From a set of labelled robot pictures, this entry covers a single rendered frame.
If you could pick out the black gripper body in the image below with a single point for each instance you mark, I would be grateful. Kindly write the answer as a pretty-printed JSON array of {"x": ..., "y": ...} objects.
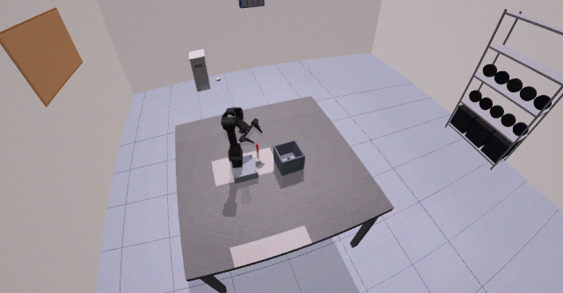
[{"x": 245, "y": 127}]

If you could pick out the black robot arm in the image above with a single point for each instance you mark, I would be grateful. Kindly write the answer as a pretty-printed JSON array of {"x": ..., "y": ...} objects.
[{"x": 235, "y": 153}]

